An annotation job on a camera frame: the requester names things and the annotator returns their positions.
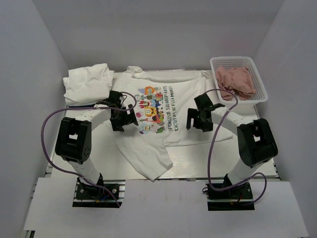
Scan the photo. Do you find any white printed t shirt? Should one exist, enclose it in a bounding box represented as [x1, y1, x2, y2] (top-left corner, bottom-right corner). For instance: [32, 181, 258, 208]
[105, 65, 236, 181]

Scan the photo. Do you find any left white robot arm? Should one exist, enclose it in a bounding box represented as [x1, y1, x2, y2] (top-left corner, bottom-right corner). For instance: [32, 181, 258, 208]
[55, 91, 138, 198]

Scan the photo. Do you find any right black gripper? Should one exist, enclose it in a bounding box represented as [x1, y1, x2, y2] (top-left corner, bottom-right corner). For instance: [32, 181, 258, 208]
[187, 108, 214, 132]

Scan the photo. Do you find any pink t shirt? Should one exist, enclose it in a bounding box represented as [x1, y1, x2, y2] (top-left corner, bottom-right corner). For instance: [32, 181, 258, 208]
[215, 66, 257, 100]

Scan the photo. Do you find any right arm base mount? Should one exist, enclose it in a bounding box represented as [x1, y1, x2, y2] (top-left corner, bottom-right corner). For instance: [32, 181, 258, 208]
[202, 182, 255, 211]

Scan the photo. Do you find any white plastic basket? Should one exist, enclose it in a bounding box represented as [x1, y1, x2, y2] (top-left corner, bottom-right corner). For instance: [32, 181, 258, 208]
[210, 56, 268, 115]

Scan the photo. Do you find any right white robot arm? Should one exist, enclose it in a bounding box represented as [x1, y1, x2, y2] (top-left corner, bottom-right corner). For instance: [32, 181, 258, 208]
[186, 93, 278, 198]

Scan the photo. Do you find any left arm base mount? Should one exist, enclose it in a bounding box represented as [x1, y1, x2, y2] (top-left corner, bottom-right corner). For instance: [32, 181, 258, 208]
[72, 178, 125, 208]

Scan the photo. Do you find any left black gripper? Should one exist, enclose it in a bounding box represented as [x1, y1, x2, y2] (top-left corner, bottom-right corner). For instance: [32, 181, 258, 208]
[110, 104, 138, 131]

